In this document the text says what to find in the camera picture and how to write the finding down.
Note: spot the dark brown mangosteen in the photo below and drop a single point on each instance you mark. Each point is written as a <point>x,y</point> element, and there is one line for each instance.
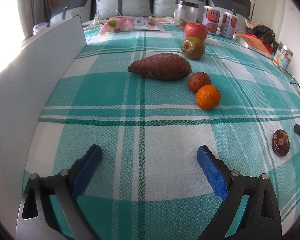
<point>280,143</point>

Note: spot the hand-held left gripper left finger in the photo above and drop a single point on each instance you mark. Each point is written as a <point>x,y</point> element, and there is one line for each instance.
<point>88,170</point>

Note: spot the white cardboard box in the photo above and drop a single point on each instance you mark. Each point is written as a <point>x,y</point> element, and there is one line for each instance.
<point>40,80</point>

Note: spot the teal checked blanket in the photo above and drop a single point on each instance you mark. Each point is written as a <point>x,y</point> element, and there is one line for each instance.
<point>165,130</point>

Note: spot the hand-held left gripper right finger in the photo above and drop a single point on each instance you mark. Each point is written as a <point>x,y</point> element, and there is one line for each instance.
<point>211,170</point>

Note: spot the pink snack packet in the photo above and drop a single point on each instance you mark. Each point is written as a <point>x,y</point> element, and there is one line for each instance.
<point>116,25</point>

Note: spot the tall clear jar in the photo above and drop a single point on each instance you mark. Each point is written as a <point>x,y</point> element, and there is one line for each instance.
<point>179,12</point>

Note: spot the brown handbag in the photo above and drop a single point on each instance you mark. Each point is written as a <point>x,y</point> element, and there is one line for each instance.
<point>265,35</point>

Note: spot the red label can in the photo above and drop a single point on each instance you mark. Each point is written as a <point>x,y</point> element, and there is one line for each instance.
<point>211,20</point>

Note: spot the clear plastic snack bag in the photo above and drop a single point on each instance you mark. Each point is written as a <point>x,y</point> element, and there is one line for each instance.
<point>41,28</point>

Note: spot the bright orange tangerine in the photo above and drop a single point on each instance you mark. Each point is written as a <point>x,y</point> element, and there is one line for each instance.
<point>208,97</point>

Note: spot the white power strip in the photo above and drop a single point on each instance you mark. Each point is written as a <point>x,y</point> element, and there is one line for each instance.
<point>97,20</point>

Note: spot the orange flat box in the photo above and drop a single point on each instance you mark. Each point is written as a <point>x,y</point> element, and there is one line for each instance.
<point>253,43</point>

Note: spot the white snack packet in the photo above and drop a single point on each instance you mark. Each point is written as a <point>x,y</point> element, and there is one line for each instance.
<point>150,24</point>

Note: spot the red apple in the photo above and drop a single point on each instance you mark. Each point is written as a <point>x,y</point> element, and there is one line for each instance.
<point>195,31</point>

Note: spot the window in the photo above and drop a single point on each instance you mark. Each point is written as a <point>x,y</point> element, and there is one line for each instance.
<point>3,35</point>

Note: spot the dark reddish tangerine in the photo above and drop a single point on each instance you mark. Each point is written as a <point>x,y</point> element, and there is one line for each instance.
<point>198,82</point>

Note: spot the beige bag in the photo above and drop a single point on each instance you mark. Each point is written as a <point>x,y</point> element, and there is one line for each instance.
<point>251,24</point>

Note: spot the purple sweet potato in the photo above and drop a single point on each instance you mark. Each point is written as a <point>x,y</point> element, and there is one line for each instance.
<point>161,67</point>

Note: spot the grey curtain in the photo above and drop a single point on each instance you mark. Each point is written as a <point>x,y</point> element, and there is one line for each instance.
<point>32,7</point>

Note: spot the brown green pear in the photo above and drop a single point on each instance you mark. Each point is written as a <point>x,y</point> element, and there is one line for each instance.
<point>193,48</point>

